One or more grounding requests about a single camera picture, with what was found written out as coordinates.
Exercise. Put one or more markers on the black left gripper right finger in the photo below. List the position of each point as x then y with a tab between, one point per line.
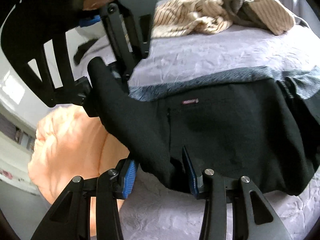
253	215

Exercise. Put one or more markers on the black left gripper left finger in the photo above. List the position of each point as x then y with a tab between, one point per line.
69	216

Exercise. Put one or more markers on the black pants with patterned lining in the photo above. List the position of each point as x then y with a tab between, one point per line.
255	122

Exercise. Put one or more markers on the black item beside bed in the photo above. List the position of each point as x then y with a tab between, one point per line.
82	49

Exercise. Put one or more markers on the peach orange garment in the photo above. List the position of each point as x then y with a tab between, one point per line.
69	143

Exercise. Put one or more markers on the grey embossed bed cover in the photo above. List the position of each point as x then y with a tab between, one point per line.
194	57

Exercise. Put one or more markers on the beige striped blanket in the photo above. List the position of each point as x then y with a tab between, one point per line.
175	18

